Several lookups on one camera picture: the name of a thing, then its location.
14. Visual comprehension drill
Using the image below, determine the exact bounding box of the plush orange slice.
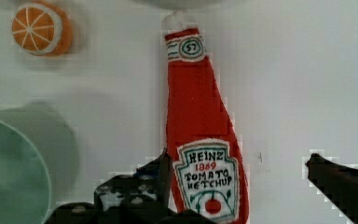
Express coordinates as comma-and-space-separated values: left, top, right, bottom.
10, 0, 73, 57

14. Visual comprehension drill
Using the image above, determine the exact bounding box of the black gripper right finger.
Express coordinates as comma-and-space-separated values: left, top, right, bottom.
305, 153, 358, 224

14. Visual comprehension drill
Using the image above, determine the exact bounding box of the red plush ketchup bottle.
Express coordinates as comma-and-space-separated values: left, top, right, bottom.
161, 11, 249, 224

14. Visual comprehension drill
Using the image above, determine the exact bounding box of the green mug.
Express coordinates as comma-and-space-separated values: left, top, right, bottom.
0, 102, 79, 224

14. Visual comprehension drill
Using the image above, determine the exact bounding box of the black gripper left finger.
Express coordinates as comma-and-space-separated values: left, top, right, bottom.
45, 149, 216, 224

